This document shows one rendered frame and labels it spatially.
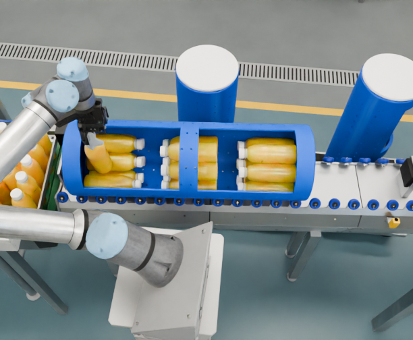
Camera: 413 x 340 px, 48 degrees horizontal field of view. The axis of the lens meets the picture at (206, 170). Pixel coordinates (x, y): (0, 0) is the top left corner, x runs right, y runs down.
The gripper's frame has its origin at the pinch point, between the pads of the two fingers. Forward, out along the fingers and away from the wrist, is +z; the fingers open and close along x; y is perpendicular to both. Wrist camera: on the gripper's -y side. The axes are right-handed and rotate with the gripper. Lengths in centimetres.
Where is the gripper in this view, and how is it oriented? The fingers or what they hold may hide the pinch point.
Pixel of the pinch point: (90, 141)
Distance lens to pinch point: 157.8
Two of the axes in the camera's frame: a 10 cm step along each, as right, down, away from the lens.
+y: 10.0, 0.1, -0.1
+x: 0.2, -8.5, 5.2
